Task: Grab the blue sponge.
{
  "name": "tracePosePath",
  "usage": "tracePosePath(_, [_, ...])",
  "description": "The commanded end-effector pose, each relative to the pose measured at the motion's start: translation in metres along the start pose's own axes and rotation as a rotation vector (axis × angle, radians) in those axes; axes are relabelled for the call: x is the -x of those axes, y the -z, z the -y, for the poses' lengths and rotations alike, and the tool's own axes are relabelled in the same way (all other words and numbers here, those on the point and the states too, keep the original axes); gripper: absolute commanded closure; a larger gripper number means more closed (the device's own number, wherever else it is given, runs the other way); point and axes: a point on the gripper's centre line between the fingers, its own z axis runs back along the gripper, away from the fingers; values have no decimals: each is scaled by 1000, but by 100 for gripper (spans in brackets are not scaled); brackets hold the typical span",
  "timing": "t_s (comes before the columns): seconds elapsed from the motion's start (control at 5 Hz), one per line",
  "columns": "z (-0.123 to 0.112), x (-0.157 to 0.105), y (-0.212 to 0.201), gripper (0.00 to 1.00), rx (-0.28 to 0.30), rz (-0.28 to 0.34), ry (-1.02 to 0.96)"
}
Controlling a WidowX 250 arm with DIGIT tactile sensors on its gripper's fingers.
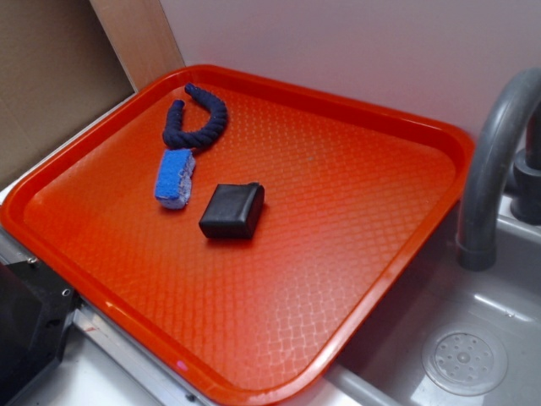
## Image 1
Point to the grey curved faucet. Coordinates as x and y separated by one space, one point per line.
508 147

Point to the round sink drain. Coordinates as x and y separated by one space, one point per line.
464 361

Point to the brown cardboard panel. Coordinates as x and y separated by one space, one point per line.
58 74

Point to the orange plastic tray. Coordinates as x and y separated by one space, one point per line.
352 192

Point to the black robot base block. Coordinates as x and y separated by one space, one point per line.
37 309

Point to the light wooden board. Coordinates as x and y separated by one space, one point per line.
141 37

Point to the black rectangular block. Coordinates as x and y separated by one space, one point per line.
233 211

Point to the blue sponge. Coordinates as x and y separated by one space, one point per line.
174 179

